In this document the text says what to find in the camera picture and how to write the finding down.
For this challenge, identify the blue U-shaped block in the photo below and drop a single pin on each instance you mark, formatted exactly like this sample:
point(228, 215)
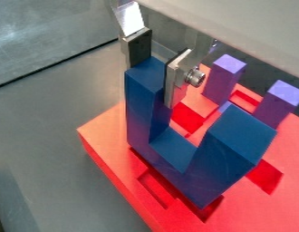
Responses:
point(202, 170)

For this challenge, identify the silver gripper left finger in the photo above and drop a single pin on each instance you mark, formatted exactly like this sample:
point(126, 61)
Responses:
point(135, 34)

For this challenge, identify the red slotted base board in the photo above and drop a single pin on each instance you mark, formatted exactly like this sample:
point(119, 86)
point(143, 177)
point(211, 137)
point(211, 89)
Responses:
point(259, 204)

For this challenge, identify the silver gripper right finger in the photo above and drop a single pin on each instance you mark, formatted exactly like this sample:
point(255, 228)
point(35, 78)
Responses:
point(183, 71)

